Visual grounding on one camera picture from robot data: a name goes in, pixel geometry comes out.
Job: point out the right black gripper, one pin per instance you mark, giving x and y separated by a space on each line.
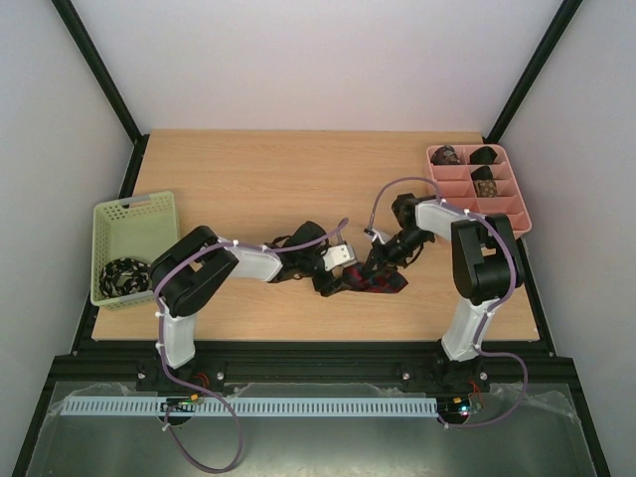
380 254

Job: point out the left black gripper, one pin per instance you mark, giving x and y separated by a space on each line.
329 283

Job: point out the red navy striped tie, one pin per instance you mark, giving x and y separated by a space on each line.
380 283

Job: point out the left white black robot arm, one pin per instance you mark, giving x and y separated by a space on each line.
185 277

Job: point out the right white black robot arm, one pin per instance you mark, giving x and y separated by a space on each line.
486 269

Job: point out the dark floral rolled tie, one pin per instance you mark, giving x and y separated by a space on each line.
445 155

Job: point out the brown patterned rolled tie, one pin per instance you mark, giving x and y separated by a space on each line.
485 189

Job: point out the pink divided organizer tray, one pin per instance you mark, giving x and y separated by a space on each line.
456 187

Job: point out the black rolled tie middle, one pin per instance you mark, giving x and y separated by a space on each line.
483 173

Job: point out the black rolled tie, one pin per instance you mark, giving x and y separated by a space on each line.
484 155
483 173

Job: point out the black rolled tie back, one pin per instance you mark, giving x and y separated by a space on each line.
484 155

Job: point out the green plastic basket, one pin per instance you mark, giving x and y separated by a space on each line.
141 228

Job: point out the black white patterned tie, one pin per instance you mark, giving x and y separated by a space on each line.
124 276

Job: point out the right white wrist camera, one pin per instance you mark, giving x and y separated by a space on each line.
377 236

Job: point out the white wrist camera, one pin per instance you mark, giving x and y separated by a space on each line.
340 255
377 236

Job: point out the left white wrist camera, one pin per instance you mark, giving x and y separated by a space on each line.
340 255

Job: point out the light blue cable duct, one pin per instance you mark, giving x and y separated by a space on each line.
254 407

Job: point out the black aluminium frame rail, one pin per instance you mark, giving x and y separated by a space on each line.
409 366

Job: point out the right black frame post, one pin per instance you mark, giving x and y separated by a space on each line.
558 25

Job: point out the black frame post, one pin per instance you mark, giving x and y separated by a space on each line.
558 25
88 50

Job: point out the left black frame post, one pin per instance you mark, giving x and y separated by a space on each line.
88 50

